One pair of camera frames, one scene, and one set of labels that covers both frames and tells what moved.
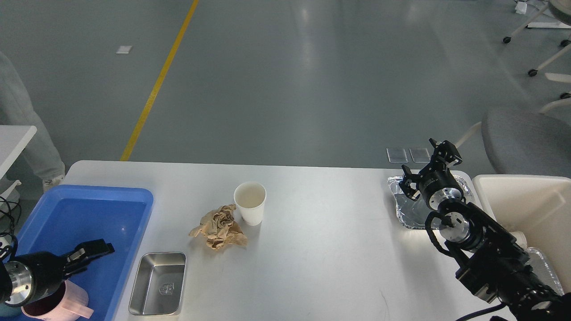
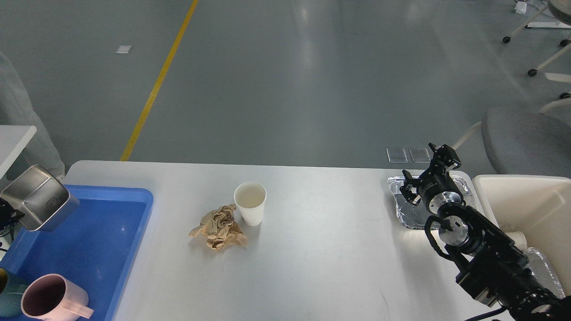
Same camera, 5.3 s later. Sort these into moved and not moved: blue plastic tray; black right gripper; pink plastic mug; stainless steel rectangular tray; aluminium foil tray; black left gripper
Moved: black left gripper; stainless steel rectangular tray
Not moved: pink plastic mug; blue plastic tray; aluminium foil tray; black right gripper
